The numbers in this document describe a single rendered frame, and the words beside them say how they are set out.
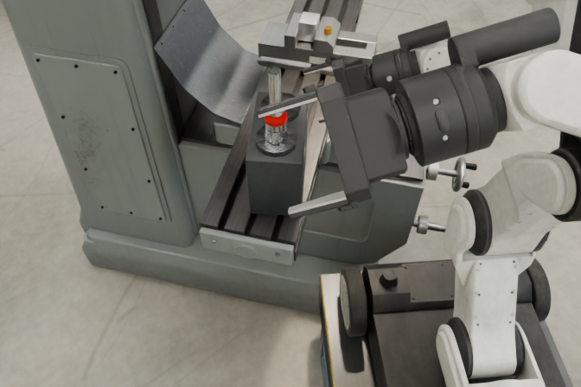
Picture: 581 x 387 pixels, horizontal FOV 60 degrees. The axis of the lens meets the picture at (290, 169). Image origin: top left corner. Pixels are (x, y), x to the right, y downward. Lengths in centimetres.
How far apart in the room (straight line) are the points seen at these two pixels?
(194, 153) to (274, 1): 219
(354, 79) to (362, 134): 55
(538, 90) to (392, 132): 13
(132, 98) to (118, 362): 104
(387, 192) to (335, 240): 36
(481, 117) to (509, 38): 8
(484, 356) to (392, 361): 25
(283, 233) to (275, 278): 81
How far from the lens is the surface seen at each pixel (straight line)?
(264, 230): 116
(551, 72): 49
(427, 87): 48
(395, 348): 145
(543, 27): 53
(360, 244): 185
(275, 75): 94
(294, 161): 104
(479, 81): 49
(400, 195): 161
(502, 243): 112
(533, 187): 87
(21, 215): 264
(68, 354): 219
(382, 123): 48
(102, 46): 146
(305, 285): 194
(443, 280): 155
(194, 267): 204
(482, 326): 129
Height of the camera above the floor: 190
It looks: 49 degrees down
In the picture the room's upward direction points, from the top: straight up
